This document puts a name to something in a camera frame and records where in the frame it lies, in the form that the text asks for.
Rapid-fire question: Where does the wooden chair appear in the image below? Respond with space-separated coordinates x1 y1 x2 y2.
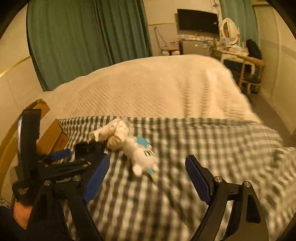
237 55 265 96

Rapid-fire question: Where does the black wall television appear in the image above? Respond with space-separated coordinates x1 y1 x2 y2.
177 9 219 34

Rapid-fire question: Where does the green curtain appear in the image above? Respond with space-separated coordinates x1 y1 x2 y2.
27 1 152 91

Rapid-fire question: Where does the white dressing table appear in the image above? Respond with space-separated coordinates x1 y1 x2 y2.
211 49 252 65

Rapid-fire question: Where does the round white mirror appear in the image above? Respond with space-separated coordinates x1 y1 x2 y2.
220 18 240 45

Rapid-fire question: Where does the small grey fridge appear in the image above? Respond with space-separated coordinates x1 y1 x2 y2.
180 40 213 56

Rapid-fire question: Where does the grey white checkered cloth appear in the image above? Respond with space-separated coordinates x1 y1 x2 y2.
58 115 296 241

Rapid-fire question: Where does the black bag on chair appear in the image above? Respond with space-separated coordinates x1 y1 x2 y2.
246 39 262 60

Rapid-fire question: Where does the cream bed blanket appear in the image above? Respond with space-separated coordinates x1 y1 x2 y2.
42 55 259 122

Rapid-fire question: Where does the person's left hand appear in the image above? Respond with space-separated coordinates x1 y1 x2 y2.
13 201 33 230

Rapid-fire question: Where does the white plush toy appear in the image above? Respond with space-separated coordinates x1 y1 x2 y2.
91 118 159 180

